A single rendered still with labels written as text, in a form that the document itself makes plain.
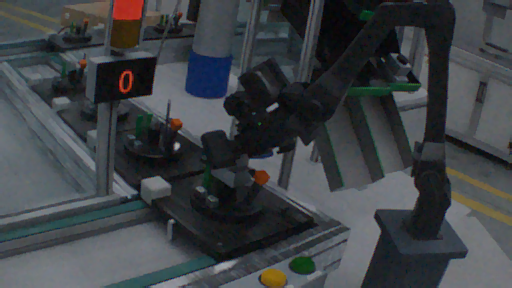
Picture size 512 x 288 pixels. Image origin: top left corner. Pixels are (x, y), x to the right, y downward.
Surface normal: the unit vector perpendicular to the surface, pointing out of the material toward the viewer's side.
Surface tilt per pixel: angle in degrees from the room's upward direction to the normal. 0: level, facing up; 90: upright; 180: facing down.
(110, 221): 90
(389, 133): 45
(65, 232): 90
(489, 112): 90
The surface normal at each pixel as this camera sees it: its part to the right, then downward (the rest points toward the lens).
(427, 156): -0.29, -0.20
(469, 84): -0.60, 0.22
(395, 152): 0.50, -0.36
